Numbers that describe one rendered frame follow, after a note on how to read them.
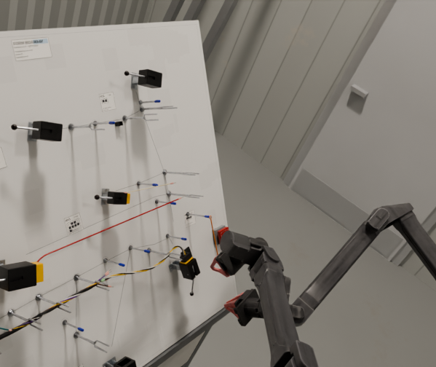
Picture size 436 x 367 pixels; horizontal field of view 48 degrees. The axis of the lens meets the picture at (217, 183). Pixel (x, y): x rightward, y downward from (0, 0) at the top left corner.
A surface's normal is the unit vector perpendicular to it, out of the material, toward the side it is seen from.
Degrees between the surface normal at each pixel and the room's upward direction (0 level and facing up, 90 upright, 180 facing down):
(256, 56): 90
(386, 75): 90
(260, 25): 90
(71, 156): 53
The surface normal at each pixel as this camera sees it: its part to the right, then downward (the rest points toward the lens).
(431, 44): -0.55, 0.34
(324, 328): 0.34, -0.73
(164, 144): 0.76, 0.06
